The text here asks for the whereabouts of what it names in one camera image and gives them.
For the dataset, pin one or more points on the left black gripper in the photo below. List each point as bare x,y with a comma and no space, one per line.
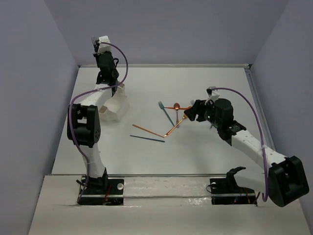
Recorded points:
98,55

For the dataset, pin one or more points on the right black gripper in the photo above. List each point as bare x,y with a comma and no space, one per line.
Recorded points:
198,108

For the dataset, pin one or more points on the orange gold fork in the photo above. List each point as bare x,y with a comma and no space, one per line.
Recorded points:
170,131

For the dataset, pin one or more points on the orange copper spoon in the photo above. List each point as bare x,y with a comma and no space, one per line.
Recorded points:
176,106

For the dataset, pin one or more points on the teal fork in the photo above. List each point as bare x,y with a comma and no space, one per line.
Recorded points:
163,109

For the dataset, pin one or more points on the pink handled silver fork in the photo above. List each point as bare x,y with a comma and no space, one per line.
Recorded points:
95,43

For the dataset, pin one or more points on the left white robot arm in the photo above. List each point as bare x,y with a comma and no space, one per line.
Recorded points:
84,128

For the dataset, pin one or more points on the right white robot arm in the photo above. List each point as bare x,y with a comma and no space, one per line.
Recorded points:
283,179

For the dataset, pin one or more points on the white utensil organizer tray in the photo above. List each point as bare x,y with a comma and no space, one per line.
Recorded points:
115,108

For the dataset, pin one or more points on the orange chopstick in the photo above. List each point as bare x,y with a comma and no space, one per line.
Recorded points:
146,130

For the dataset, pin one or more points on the dark blue chopstick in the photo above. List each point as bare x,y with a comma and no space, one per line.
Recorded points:
145,138

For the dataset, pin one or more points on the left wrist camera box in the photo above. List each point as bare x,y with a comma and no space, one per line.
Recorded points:
104,45

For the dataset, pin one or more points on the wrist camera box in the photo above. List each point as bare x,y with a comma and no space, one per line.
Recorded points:
213,94
104,45

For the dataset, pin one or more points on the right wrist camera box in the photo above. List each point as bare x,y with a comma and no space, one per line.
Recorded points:
213,94

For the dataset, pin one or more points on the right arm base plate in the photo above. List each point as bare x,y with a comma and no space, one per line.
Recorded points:
221,194

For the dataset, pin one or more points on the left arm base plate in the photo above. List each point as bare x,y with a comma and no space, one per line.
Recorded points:
112,196

